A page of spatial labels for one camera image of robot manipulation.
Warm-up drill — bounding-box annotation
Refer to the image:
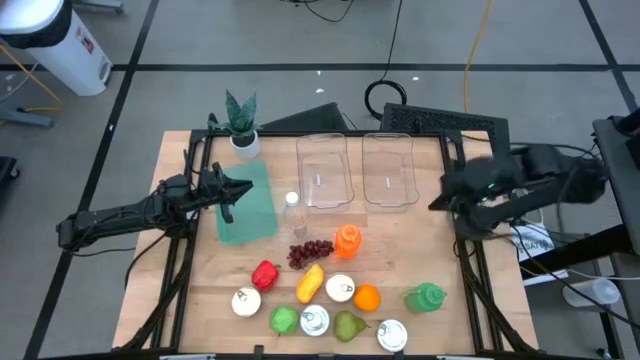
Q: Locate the orange fruit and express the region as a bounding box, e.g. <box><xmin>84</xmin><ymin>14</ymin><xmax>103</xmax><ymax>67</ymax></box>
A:
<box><xmin>353</xmin><ymin>283</ymin><xmax>382</xmax><ymax>313</ymax></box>

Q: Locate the black floor cable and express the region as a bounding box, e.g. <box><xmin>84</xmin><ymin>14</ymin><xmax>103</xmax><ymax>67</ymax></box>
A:
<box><xmin>284</xmin><ymin>0</ymin><xmax>356</xmax><ymax>24</ymax></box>

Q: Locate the clear plastic jug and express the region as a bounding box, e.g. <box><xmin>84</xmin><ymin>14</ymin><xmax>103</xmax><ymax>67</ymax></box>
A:
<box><xmin>562</xmin><ymin>277</ymin><xmax>621</xmax><ymax>309</ymax></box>

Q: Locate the blue label tin can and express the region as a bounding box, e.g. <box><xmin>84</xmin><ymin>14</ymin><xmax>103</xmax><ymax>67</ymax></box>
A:
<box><xmin>325</xmin><ymin>272</ymin><xmax>356</xmax><ymax>304</ymax></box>
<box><xmin>230</xmin><ymin>286</ymin><xmax>263</xmax><ymax>318</ymax></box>

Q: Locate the red bell pepper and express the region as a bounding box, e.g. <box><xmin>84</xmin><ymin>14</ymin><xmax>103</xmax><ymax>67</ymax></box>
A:
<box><xmin>250</xmin><ymin>259</ymin><xmax>281</xmax><ymax>293</ymax></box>

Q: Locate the bunch of red grapes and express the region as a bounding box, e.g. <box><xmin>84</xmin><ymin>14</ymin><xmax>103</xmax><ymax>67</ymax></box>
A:
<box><xmin>287</xmin><ymin>239</ymin><xmax>335</xmax><ymax>271</ymax></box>

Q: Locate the snake plant in white pot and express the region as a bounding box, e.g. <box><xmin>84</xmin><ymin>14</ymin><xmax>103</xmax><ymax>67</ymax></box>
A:
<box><xmin>207</xmin><ymin>88</ymin><xmax>262</xmax><ymax>160</ymax></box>

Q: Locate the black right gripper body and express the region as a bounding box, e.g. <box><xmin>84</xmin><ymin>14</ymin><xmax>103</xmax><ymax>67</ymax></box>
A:
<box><xmin>449</xmin><ymin>157</ymin><xmax>524</xmax><ymax>201</ymax></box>

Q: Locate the clear plastic bin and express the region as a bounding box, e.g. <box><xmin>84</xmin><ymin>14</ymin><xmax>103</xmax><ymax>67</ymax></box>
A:
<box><xmin>295</xmin><ymin>132</ymin><xmax>356</xmax><ymax>210</ymax></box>
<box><xmin>361</xmin><ymin>132</ymin><xmax>420</xmax><ymax>208</ymax></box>

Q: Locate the black metal cart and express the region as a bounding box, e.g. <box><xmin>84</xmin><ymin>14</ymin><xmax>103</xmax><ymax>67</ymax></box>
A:
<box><xmin>519</xmin><ymin>107</ymin><xmax>640</xmax><ymax>360</ymax></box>

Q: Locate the black flat panel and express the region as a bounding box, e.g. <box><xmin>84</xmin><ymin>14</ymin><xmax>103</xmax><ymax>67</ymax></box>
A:
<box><xmin>259</xmin><ymin>102</ymin><xmax>351</xmax><ymax>134</ymax></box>

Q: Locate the thin yellow cord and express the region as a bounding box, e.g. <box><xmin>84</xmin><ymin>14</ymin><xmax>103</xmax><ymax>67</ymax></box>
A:
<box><xmin>0</xmin><ymin>44</ymin><xmax>65</xmax><ymax>114</ymax></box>

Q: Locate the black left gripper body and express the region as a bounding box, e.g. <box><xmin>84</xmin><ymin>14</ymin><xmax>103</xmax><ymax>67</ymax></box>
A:
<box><xmin>197</xmin><ymin>160</ymin><xmax>235</xmax><ymax>225</ymax></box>

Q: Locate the green pear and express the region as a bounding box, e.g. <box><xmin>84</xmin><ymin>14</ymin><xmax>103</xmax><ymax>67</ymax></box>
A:
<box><xmin>333</xmin><ymin>310</ymin><xmax>371</xmax><ymax>344</ymax></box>

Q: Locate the clear plastic water bottle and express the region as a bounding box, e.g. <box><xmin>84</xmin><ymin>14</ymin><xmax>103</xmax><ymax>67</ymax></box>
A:
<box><xmin>280</xmin><ymin>191</ymin><xmax>310</xmax><ymax>240</ymax></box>

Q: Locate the black floor equipment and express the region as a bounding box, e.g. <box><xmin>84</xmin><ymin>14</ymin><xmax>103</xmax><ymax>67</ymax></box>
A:
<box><xmin>0</xmin><ymin>156</ymin><xmax>21</xmax><ymax>199</ymax></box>

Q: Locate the gray stand base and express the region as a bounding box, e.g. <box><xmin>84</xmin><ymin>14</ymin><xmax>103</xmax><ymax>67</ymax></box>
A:
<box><xmin>0</xmin><ymin>102</ymin><xmax>56</xmax><ymax>129</ymax></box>

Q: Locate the green plastic bottle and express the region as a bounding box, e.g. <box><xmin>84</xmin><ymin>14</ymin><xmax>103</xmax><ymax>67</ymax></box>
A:
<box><xmin>401</xmin><ymin>282</ymin><xmax>448</xmax><ymax>315</ymax></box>

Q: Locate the olive label tuna can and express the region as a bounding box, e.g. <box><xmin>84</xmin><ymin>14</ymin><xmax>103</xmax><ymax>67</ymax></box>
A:
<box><xmin>299</xmin><ymin>304</ymin><xmax>332</xmax><ymax>337</ymax></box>

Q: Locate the white trash bin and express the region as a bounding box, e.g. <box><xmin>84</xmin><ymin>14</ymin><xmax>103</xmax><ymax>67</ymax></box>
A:
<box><xmin>0</xmin><ymin>0</ymin><xmax>114</xmax><ymax>97</ymax></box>

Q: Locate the yellow mango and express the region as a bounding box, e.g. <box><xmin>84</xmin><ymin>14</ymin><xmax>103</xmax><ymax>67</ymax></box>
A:
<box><xmin>295</xmin><ymin>263</ymin><xmax>326</xmax><ymax>305</ymax></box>

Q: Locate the black trash bag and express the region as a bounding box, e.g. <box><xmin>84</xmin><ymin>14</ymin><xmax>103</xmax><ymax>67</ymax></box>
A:
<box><xmin>0</xmin><ymin>0</ymin><xmax>75</xmax><ymax>50</ymax></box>

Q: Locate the teal plastic bin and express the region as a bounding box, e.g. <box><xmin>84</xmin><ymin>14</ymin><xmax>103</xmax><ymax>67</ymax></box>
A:
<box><xmin>215</xmin><ymin>159</ymin><xmax>280</xmax><ymax>247</ymax></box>

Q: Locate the yellow hanging cable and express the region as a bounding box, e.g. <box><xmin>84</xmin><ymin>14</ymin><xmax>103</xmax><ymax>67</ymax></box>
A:
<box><xmin>462</xmin><ymin>0</ymin><xmax>494</xmax><ymax>114</ymax></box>

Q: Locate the black aluminium table frame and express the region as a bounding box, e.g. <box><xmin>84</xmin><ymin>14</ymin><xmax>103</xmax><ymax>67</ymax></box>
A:
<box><xmin>119</xmin><ymin>128</ymin><xmax>539</xmax><ymax>360</ymax></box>

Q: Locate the black hanging cable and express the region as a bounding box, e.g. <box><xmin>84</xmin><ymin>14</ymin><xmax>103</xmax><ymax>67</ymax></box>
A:
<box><xmin>363</xmin><ymin>0</ymin><xmax>409</xmax><ymax>121</ymax></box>

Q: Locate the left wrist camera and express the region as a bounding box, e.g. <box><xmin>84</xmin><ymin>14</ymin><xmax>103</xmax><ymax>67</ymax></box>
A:
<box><xmin>199</xmin><ymin>175</ymin><xmax>222</xmax><ymax>201</ymax></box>

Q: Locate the silver lid tin can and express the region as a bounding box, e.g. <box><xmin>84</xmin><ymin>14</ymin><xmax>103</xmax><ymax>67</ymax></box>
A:
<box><xmin>376</xmin><ymin>319</ymin><xmax>409</xmax><ymax>353</ymax></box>

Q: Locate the white printed paper sheet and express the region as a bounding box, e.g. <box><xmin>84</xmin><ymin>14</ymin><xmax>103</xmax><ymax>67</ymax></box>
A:
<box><xmin>512</xmin><ymin>222</ymin><xmax>556</xmax><ymax>264</ymax></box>

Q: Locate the orange plastic bottle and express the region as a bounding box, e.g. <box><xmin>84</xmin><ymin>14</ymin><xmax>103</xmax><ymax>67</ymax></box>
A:
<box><xmin>333</xmin><ymin>223</ymin><xmax>363</xmax><ymax>260</ymax></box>

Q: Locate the green apple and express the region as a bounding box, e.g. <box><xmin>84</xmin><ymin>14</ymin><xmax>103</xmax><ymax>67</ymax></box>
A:
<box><xmin>268</xmin><ymin>304</ymin><xmax>300</xmax><ymax>337</ymax></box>

